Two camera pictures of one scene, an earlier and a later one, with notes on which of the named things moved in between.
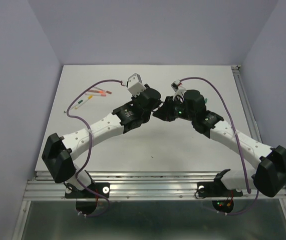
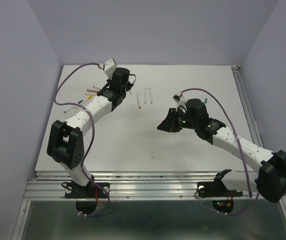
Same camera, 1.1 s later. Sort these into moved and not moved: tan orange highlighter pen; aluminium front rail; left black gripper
Moved: left black gripper
Not moved: tan orange highlighter pen; aluminium front rail
